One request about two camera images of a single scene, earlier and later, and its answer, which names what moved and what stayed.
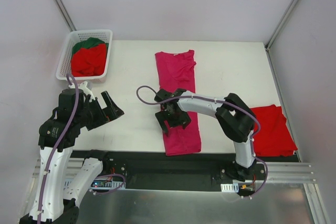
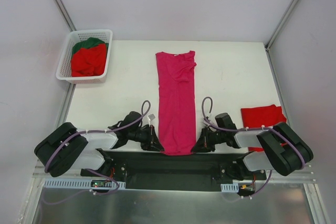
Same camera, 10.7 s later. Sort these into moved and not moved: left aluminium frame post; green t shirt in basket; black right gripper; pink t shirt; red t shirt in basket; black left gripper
Moved: black left gripper; black right gripper
Not moved: left aluminium frame post; red t shirt in basket; pink t shirt; green t shirt in basket
